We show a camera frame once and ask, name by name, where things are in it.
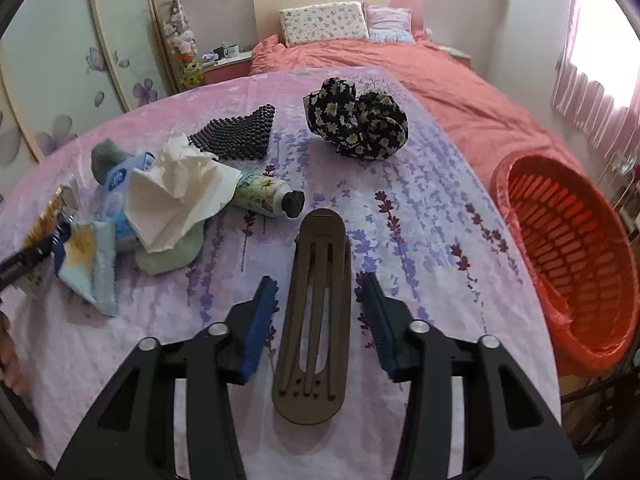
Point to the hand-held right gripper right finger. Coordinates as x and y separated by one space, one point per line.
380 330

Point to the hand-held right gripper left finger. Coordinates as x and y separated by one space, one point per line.
260 322

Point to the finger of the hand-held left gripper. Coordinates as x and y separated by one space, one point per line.
27 258

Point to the orange snack packet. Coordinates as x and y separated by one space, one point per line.
46 212

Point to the brown slotted plastic board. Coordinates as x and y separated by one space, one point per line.
312 310

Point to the light blue yellow cloth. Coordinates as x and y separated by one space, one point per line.
86 265

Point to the blue white wipes packet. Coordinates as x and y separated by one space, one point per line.
119 180

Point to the grey-green fuzzy sock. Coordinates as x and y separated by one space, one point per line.
105 160

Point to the floral tube with black cap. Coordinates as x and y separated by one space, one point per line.
265 195

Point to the white tissue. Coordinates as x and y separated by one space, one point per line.
175 195

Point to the red plastic basket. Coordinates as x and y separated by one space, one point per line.
565 260

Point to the person's left hand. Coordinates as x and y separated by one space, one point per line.
10 355

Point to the pink floral blanket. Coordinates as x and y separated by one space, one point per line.
410 240

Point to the light green sock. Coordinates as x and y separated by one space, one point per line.
167 259

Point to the black beaded mat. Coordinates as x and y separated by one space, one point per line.
235 135

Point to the floral sliding wardrobe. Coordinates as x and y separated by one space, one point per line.
60 60

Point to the black floral cloth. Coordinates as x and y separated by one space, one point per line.
357 120

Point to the yellow-green plush toy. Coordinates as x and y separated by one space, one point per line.
192 72

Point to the pink nightstand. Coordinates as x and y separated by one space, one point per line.
225 69

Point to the orange duvet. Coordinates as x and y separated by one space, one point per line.
450 80

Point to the dark mug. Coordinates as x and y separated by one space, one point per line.
219 52

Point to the white mug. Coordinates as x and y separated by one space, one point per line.
231 50

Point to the clear tube of plush toys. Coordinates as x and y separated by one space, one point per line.
180 30

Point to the wooden bedside table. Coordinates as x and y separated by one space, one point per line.
457 54

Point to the white floral pillow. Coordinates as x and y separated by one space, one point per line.
322 22

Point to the pink striped pillow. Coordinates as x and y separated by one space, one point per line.
387 22

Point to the pink striped curtain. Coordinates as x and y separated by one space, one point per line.
590 85

